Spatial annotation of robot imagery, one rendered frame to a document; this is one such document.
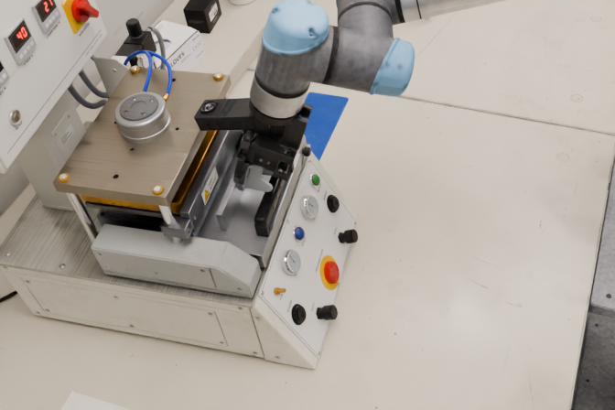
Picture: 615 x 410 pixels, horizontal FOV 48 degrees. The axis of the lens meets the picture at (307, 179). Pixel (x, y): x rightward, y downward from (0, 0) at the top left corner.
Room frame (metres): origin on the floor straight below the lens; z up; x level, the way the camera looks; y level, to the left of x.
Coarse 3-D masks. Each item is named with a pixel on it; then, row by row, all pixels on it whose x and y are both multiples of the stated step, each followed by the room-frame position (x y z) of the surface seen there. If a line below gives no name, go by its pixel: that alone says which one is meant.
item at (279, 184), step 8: (272, 176) 0.77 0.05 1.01; (272, 184) 0.75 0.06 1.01; (280, 184) 0.76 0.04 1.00; (264, 192) 0.74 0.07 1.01; (272, 192) 0.74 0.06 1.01; (280, 192) 0.75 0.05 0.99; (264, 200) 0.72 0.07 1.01; (272, 200) 0.72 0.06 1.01; (264, 208) 0.71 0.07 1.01; (272, 208) 0.71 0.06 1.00; (256, 216) 0.69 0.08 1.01; (264, 216) 0.69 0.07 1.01; (256, 224) 0.69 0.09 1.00; (264, 224) 0.68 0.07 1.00; (256, 232) 0.69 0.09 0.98; (264, 232) 0.68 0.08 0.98
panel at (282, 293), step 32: (320, 192) 0.85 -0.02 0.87; (288, 224) 0.75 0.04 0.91; (320, 224) 0.79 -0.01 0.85; (352, 224) 0.85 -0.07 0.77; (320, 256) 0.74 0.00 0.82; (288, 288) 0.65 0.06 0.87; (320, 288) 0.69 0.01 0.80; (288, 320) 0.61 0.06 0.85; (320, 320) 0.64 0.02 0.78; (320, 352) 0.59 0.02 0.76
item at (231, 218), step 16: (288, 176) 0.80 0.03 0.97; (224, 192) 0.79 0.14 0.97; (240, 192) 0.78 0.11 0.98; (256, 192) 0.78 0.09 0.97; (288, 192) 0.78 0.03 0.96; (224, 208) 0.72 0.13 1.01; (240, 208) 0.75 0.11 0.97; (256, 208) 0.75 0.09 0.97; (96, 224) 0.77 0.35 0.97; (208, 224) 0.73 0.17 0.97; (224, 224) 0.71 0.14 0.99; (240, 224) 0.72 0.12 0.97; (272, 224) 0.71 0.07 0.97; (224, 240) 0.69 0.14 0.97; (240, 240) 0.69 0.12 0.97; (256, 240) 0.68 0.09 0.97; (272, 240) 0.69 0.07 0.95; (256, 256) 0.65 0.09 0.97
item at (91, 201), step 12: (216, 132) 0.84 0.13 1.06; (204, 144) 0.82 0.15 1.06; (204, 156) 0.79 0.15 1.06; (192, 168) 0.77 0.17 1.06; (192, 180) 0.74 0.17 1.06; (180, 192) 0.72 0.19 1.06; (96, 204) 0.75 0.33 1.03; (108, 204) 0.75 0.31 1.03; (120, 204) 0.74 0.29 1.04; (132, 204) 0.73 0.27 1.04; (144, 204) 0.72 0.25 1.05; (180, 204) 0.70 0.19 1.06; (156, 216) 0.72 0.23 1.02; (180, 216) 0.70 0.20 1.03
